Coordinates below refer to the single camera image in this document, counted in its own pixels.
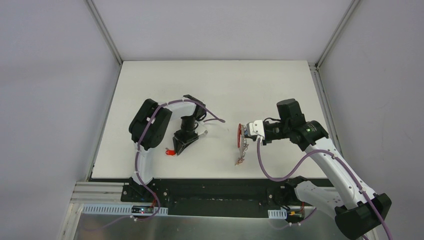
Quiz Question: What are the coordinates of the key with red tag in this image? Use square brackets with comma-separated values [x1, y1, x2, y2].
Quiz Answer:
[165, 149, 177, 156]

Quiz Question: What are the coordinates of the key organizer with red handle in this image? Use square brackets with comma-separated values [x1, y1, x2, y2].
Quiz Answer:
[235, 123, 249, 166]

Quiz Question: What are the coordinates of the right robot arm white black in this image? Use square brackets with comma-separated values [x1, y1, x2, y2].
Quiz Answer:
[237, 98, 393, 240]

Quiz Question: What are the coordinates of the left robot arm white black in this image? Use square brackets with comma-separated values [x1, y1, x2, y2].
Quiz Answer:
[128, 94, 208, 203]

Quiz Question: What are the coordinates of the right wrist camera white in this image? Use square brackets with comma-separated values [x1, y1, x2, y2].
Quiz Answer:
[246, 120, 265, 139]

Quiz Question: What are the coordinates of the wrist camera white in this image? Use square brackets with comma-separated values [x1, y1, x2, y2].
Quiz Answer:
[194, 122, 208, 136]
[246, 120, 265, 139]

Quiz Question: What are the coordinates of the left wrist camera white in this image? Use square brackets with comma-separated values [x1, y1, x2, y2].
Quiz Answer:
[194, 122, 208, 136]

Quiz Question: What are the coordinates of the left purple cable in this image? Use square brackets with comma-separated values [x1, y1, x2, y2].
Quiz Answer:
[130, 99, 227, 223]

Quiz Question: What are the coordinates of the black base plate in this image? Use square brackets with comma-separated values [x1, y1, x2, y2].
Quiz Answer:
[120, 176, 306, 218]

